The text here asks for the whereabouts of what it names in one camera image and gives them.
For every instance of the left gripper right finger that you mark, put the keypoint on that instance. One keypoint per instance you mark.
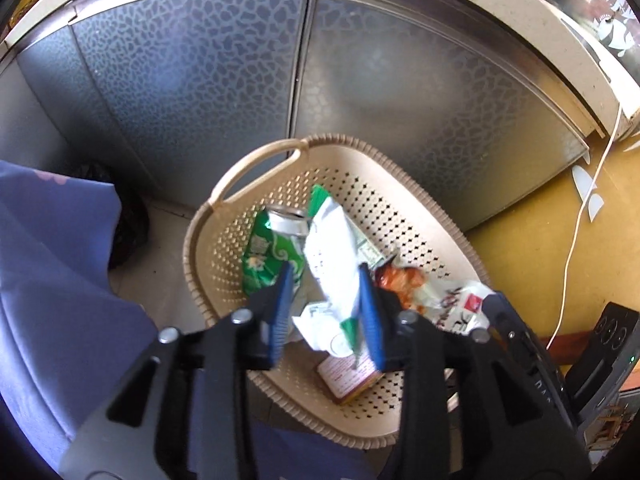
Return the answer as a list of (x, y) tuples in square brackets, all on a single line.
[(468, 410)]

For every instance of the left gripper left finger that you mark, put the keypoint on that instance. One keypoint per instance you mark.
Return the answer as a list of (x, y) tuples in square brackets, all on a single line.
[(181, 411)]

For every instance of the red medicine box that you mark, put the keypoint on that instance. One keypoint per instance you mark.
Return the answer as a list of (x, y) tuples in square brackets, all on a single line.
[(347, 378)]

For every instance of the crushed green can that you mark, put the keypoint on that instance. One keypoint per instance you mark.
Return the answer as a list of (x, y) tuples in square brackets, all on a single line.
[(278, 235)]

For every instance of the white green plastic bag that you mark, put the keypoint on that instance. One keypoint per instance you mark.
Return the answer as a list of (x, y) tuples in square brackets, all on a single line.
[(334, 249)]

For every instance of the orange snack wrapper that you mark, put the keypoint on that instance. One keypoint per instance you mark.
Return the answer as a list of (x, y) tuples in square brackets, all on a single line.
[(453, 306)]

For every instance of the blue printed tablecloth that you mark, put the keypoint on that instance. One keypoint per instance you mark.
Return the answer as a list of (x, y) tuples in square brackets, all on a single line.
[(67, 340)]

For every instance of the beige plastic basket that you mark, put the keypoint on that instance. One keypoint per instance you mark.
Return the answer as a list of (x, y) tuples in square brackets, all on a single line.
[(383, 200)]

